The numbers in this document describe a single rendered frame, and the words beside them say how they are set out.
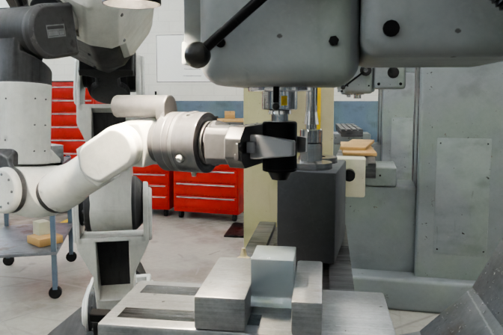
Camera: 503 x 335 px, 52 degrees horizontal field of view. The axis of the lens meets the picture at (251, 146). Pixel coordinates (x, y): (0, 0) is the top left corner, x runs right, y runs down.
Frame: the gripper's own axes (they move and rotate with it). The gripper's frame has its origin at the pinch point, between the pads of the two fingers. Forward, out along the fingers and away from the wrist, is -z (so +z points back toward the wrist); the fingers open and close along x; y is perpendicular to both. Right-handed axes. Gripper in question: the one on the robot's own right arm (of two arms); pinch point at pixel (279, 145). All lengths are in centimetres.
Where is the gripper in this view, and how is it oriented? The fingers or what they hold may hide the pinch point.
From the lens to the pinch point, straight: 70.9
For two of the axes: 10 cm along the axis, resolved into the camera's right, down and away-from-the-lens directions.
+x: 4.0, -0.9, 9.1
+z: -9.2, -0.4, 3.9
